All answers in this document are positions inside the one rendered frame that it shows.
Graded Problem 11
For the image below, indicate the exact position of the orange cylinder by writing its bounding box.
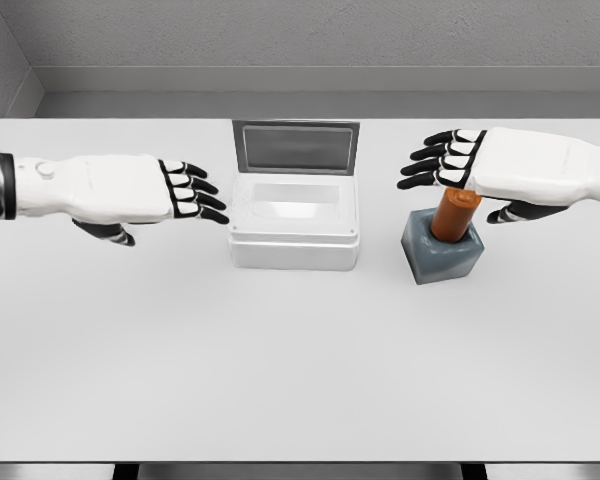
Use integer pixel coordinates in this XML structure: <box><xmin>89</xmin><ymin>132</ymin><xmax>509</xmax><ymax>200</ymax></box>
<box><xmin>429</xmin><ymin>186</ymin><xmax>483</xmax><ymax>245</ymax></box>

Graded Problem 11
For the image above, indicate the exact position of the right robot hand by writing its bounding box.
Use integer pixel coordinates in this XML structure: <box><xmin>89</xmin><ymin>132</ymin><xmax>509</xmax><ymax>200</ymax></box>
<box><xmin>396</xmin><ymin>126</ymin><xmax>592</xmax><ymax>225</ymax></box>

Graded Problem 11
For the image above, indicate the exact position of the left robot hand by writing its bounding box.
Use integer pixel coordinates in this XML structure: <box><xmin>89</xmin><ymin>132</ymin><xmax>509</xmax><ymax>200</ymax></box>
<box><xmin>64</xmin><ymin>155</ymin><xmax>231</xmax><ymax>248</ymax></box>

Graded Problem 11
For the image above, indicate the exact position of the grey block holder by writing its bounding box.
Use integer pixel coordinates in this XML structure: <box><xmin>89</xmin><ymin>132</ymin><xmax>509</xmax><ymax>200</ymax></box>
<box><xmin>400</xmin><ymin>208</ymin><xmax>485</xmax><ymax>287</ymax></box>

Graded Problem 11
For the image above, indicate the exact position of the white box with open lid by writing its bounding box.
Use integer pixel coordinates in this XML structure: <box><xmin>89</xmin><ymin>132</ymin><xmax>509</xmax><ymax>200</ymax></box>
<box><xmin>227</xmin><ymin>118</ymin><xmax>361</xmax><ymax>272</ymax></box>

